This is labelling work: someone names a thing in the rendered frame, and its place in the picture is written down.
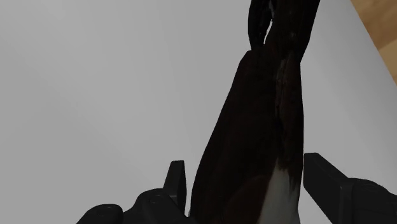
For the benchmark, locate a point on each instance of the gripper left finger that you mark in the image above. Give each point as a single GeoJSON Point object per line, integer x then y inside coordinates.
{"type": "Point", "coordinates": [161, 204]}

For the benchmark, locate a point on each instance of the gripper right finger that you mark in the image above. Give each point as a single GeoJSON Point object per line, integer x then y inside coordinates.
{"type": "Point", "coordinates": [341, 192]}

